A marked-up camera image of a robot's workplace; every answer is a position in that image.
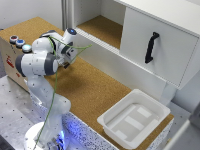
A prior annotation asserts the black door handle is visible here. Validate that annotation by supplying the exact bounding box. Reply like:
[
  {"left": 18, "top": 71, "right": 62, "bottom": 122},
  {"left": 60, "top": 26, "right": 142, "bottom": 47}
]
[{"left": 144, "top": 31, "right": 161, "bottom": 65}]

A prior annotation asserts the white sliding door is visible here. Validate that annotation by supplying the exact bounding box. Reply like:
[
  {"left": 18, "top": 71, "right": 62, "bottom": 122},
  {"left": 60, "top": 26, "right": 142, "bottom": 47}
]
[{"left": 118, "top": 6, "right": 200, "bottom": 89}]

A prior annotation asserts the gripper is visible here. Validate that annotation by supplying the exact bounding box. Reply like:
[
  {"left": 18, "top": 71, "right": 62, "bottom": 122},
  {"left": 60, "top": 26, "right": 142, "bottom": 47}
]
[{"left": 56, "top": 45, "right": 77, "bottom": 67}]

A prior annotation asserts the blue button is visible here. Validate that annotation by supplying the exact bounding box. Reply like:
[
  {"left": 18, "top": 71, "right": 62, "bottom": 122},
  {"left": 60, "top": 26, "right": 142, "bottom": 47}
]
[{"left": 15, "top": 38, "right": 26, "bottom": 48}]

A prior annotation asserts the white cabinet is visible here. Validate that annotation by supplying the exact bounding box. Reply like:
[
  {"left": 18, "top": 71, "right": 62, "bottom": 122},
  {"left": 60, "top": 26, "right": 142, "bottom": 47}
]
[{"left": 61, "top": 0, "right": 200, "bottom": 108}]

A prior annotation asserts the white plastic box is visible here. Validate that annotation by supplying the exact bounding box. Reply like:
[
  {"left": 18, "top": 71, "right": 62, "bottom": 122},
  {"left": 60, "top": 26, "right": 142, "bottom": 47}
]
[{"left": 96, "top": 88, "right": 172, "bottom": 150}]

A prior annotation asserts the green button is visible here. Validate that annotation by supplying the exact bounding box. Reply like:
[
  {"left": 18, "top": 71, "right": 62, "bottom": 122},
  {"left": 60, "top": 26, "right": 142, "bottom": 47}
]
[{"left": 21, "top": 43, "right": 33, "bottom": 54}]

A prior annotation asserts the green cable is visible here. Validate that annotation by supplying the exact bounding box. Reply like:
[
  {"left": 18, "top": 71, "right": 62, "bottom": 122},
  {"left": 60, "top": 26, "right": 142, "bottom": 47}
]
[{"left": 32, "top": 35, "right": 94, "bottom": 150}]

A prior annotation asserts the black drawer handle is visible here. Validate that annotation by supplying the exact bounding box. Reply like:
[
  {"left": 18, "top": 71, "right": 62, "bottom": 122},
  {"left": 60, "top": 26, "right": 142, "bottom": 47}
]
[{"left": 61, "top": 62, "right": 72, "bottom": 70}]

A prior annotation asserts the red button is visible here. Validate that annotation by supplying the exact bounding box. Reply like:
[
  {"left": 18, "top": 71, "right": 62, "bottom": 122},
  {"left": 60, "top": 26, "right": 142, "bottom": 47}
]
[{"left": 9, "top": 34, "right": 19, "bottom": 45}]

